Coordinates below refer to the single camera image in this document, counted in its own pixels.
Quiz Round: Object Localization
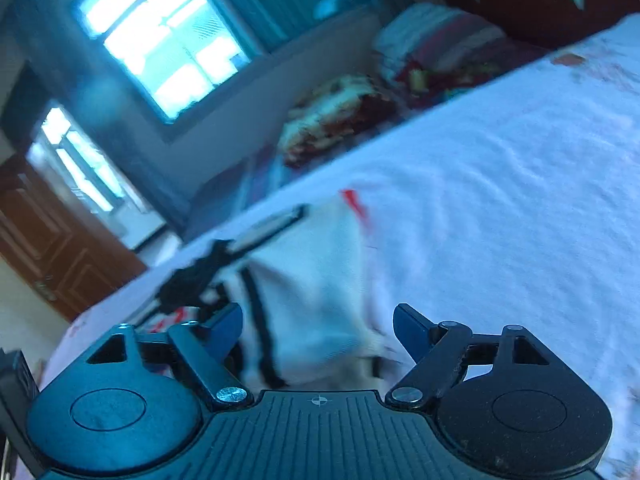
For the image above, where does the large bright window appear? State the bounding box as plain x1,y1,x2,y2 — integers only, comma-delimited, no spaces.
77,0,255,124

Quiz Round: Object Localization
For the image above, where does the small bright window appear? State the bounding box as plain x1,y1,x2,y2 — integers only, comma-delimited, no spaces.
27,104,127,214

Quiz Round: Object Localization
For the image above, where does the white floral bedsheet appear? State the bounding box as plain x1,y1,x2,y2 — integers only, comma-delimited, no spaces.
42,12,640,480

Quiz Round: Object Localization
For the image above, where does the brown wooden door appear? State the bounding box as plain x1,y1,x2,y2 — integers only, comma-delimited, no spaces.
0,152,147,322

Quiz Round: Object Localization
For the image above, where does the striped mattress cover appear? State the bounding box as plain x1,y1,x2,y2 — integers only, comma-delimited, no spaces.
186,145,321,242

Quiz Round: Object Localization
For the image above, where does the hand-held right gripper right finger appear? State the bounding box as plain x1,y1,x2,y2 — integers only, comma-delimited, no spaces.
385,303,549,409

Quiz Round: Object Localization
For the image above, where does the red heart-shaped headboard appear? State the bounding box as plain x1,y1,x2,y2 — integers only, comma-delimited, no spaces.
439,0,640,50

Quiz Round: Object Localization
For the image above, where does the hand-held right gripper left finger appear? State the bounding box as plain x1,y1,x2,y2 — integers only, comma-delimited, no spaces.
86,302,253,409

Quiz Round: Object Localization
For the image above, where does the striped pillow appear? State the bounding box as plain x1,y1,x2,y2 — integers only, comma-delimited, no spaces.
372,2,507,86

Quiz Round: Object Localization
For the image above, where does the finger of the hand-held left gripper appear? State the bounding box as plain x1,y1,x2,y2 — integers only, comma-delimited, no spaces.
231,204,307,257

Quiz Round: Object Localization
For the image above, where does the folded floral blanket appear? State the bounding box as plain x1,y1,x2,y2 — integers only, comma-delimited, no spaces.
277,74,407,169

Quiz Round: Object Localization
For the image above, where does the striped knit garment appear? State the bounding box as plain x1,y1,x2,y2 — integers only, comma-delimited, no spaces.
150,189,401,392

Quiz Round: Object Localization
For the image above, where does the colourful floral cloth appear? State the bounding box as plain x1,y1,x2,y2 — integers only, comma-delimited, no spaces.
395,57,503,108

